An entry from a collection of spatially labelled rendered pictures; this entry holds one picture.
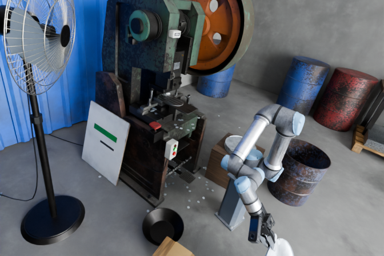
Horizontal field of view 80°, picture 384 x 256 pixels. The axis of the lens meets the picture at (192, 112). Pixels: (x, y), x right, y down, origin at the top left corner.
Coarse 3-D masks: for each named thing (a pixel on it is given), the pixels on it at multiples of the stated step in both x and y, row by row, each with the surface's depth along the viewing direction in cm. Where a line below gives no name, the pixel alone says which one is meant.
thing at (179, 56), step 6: (180, 54) 165; (180, 60) 168; (174, 66) 165; (180, 66) 171; (174, 72) 168; (180, 72) 174; (156, 78) 173; (162, 78) 169; (174, 78) 169; (180, 78) 172; (156, 84) 175; (162, 84) 171; (168, 84) 168; (174, 84) 168; (180, 84) 173
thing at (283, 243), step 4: (280, 240) 111; (284, 240) 113; (276, 244) 108; (280, 244) 110; (284, 244) 113; (288, 244) 115; (280, 248) 110; (284, 248) 112; (288, 248) 114; (268, 252) 103; (272, 252) 105; (276, 252) 107; (280, 252) 109; (284, 252) 112; (288, 252) 114; (292, 252) 116
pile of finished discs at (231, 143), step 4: (232, 136) 221; (236, 136) 223; (240, 136) 223; (228, 140) 214; (232, 140) 215; (236, 140) 216; (240, 140) 217; (228, 144) 208; (232, 144) 209; (236, 144) 209; (228, 148) 204; (232, 148) 204; (252, 148) 209; (256, 148) 209; (228, 152) 204; (232, 152) 201
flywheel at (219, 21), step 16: (192, 0) 184; (208, 0) 176; (224, 0) 169; (240, 0) 164; (208, 16) 180; (224, 16) 172; (240, 16) 162; (208, 32) 184; (224, 32) 176; (240, 32) 167; (208, 48) 189; (224, 48) 180; (208, 64) 189
